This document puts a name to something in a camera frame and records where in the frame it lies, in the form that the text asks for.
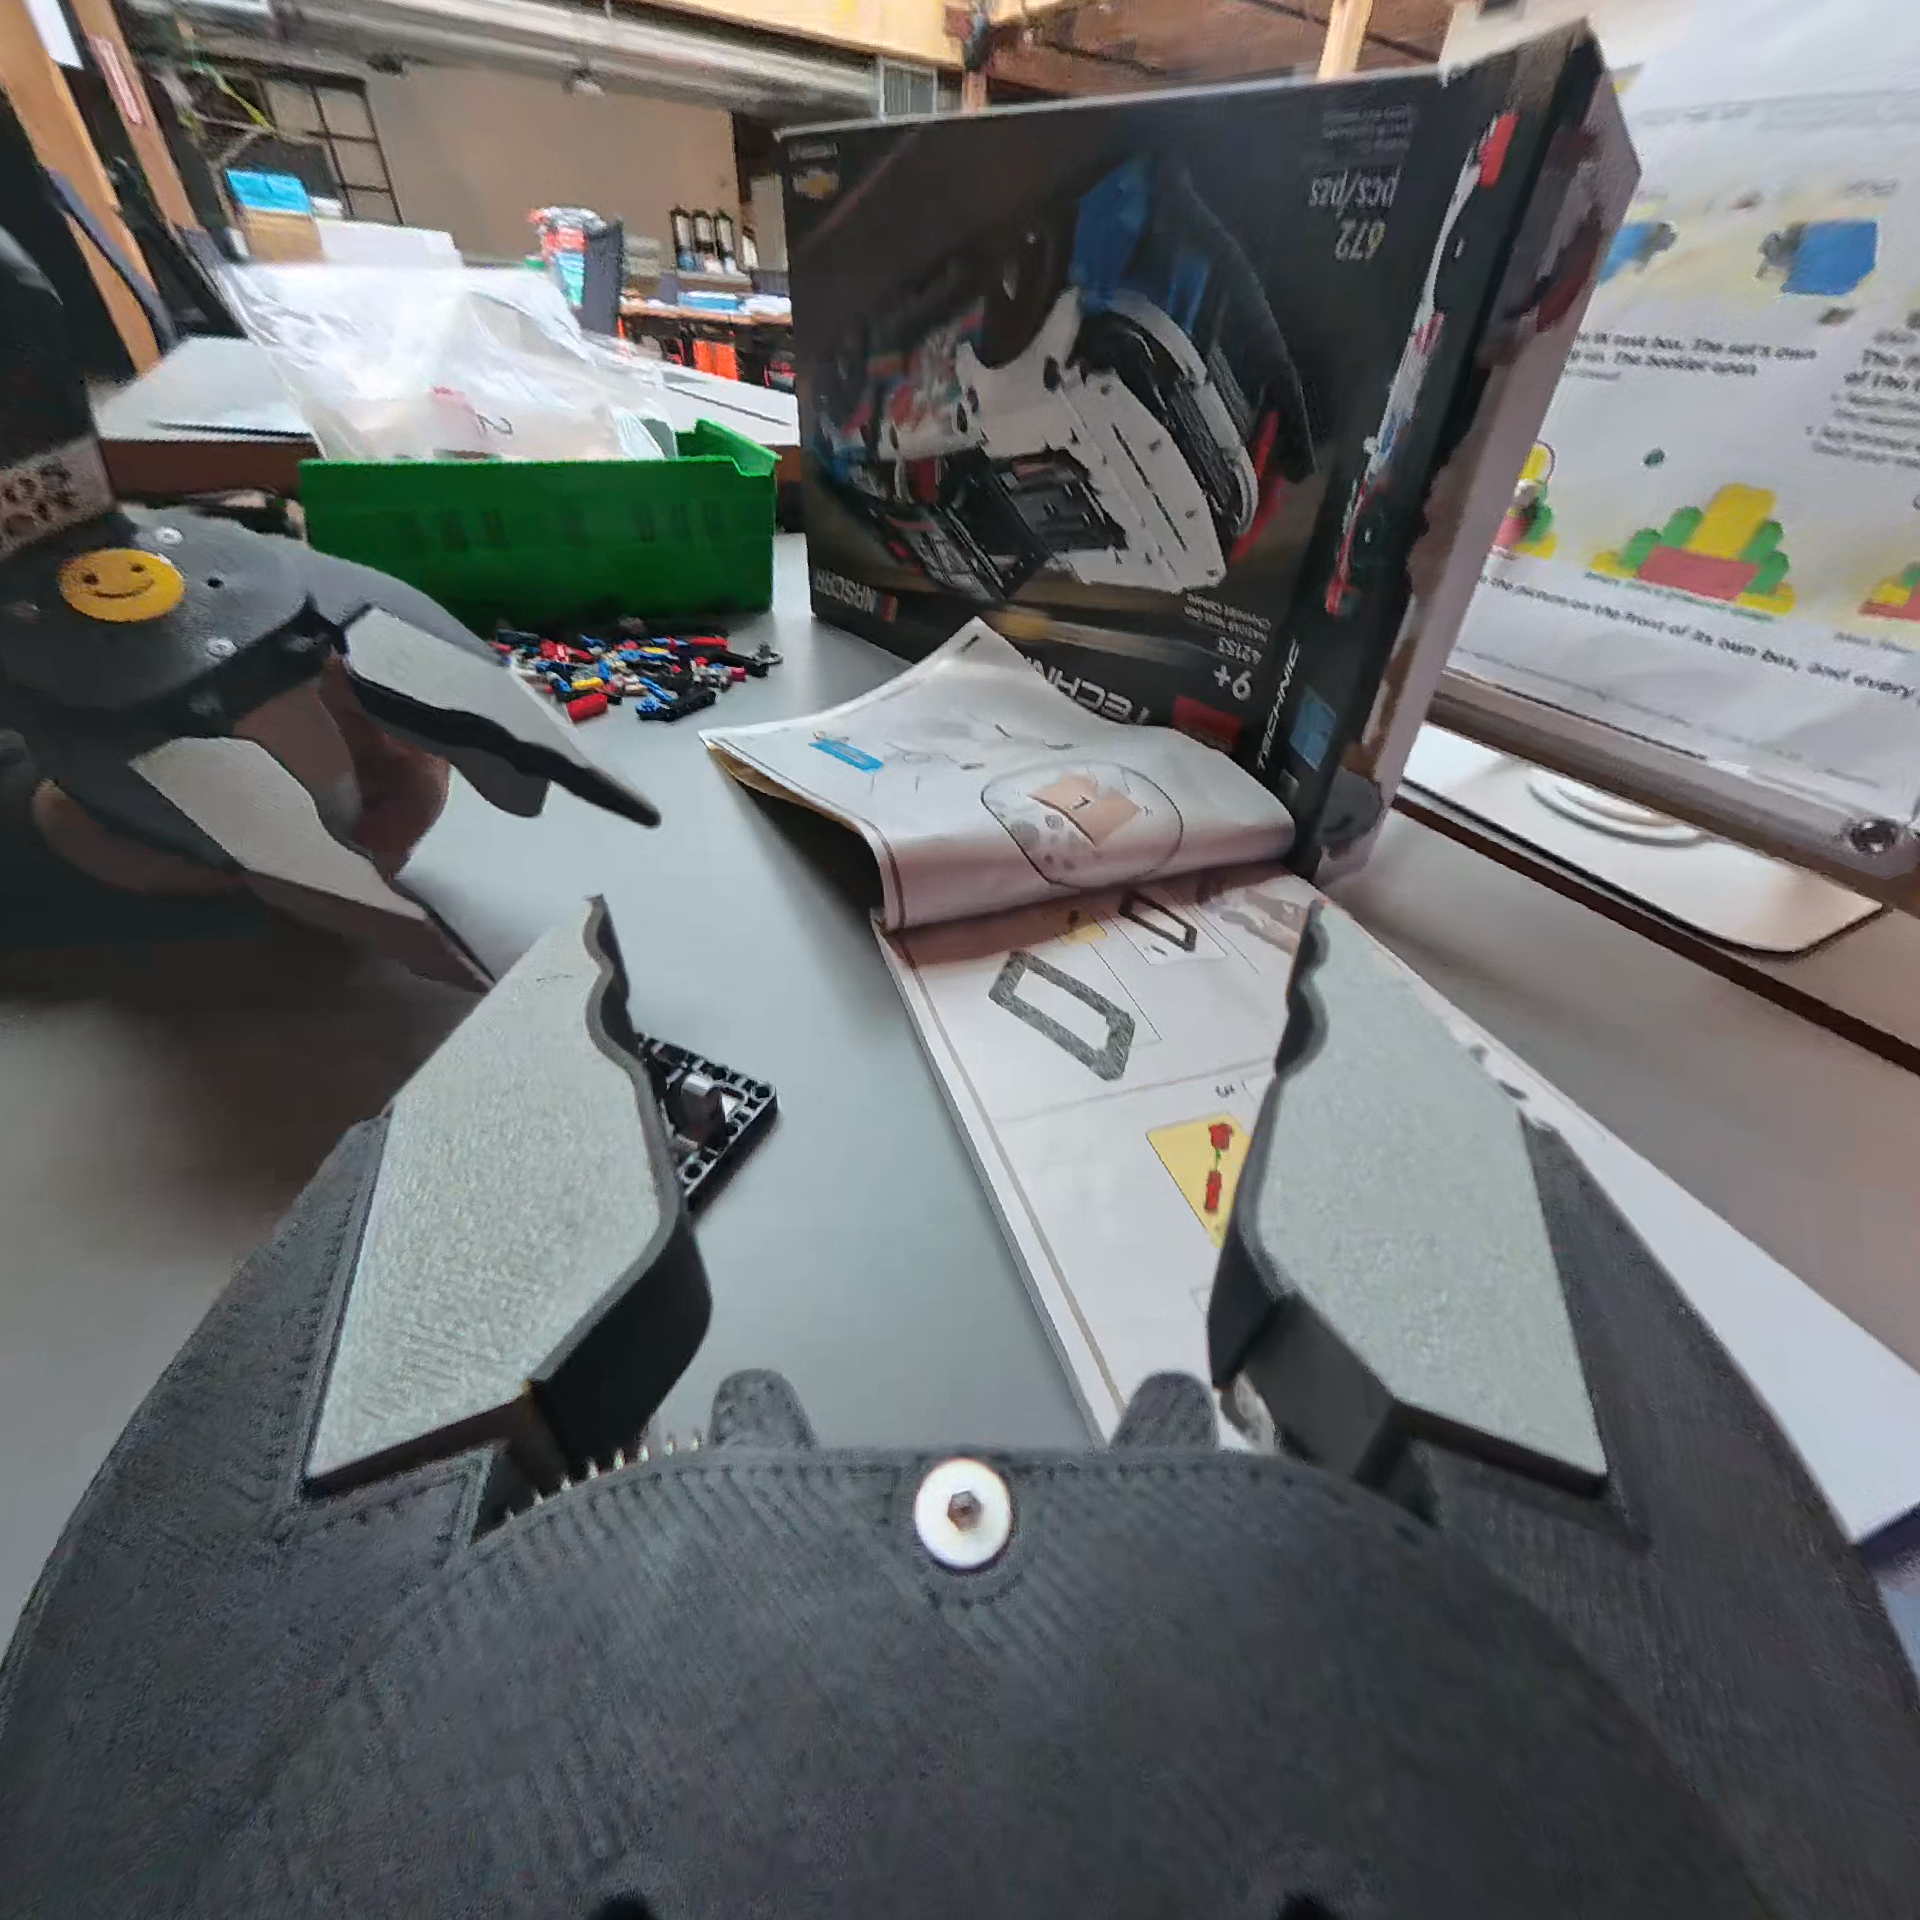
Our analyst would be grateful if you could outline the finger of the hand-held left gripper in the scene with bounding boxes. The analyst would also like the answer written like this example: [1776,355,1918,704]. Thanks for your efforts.
[123,731,502,995]
[307,603,665,829]

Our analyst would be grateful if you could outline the green plastic bin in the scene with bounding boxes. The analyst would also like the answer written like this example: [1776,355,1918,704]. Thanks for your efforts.
[298,421,783,640]

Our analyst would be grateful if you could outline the person's left hand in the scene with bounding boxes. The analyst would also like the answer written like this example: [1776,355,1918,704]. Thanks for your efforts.
[247,678,455,886]

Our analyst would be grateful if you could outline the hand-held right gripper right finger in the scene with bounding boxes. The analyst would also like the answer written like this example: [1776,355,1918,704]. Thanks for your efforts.
[1207,895,1610,1517]

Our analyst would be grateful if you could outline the lego instruction booklet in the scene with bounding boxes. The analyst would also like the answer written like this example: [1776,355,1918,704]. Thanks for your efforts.
[701,618,1920,1547]

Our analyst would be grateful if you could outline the document holder stand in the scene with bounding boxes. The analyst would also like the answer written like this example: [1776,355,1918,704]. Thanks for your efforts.
[1394,661,1920,962]

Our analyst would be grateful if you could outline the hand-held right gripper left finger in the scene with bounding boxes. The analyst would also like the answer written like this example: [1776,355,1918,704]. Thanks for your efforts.
[305,895,714,1495]

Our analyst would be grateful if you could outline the lego set cardboard box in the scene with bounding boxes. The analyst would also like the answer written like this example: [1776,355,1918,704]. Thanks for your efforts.
[778,22,1645,886]

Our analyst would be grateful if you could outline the black rectangular lego frame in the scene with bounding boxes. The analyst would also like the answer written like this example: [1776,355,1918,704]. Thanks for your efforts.
[639,1030,783,1213]

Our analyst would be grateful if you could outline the clear plastic bag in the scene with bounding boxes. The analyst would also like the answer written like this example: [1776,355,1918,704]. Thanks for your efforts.
[210,262,678,466]

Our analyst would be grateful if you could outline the background storage shelves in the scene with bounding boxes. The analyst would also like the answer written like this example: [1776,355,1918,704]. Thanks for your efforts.
[526,194,799,376]

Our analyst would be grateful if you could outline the printed instruction sheet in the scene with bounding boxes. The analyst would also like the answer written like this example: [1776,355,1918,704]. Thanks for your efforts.
[1447,0,1920,819]

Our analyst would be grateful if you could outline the pile of lego pieces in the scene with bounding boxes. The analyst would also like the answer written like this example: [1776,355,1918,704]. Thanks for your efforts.
[488,615,784,724]

